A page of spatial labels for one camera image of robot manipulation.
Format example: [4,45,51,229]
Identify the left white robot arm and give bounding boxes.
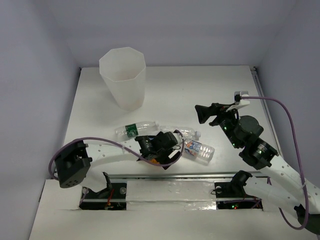
[50,130,185,199]

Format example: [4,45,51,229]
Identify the translucent white plastic bin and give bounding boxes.
[99,47,146,111]

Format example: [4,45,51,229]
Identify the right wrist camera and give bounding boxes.
[233,91,250,110]

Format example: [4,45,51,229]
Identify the clear bottle orange blue label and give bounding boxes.
[182,139,215,166]

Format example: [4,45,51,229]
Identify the orange textured juice bottle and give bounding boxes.
[149,159,160,165]

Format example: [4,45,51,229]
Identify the clear bottle green label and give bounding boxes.
[115,121,160,139]

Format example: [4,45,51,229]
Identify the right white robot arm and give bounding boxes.
[195,96,320,235]

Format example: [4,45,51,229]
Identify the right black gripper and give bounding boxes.
[195,102,241,149]

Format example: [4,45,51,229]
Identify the clear crushed unlabelled bottle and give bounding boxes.
[159,125,202,141]

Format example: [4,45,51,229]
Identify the aluminium side rail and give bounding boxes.
[249,66,283,156]

